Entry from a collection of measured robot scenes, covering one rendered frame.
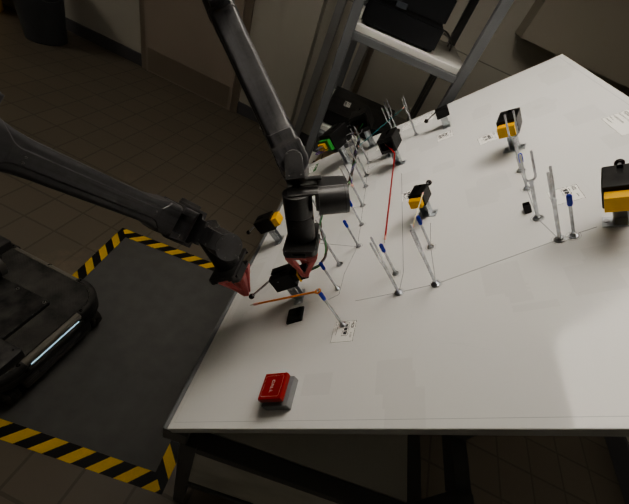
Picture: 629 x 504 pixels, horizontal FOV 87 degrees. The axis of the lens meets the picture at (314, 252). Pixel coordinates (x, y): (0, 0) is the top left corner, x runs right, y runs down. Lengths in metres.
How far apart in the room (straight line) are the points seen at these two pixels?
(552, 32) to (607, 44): 0.33
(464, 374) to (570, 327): 0.15
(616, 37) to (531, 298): 2.60
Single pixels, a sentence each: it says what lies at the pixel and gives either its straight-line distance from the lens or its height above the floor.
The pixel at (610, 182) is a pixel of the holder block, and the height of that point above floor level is 1.56.
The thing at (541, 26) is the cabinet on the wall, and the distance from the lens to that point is 2.98.
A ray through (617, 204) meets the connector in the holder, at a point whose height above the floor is 1.54.
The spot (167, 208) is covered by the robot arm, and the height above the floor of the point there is 1.25.
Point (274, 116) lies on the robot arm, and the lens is 0.69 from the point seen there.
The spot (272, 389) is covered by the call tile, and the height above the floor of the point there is 1.10.
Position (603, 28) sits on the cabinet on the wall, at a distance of 3.06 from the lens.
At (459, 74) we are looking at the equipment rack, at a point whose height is 1.45.
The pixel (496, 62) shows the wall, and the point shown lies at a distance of 3.31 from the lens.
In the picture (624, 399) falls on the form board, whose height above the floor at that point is 1.43.
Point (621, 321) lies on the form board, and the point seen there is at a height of 1.46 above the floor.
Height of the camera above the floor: 1.69
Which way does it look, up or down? 43 degrees down
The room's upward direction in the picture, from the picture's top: 25 degrees clockwise
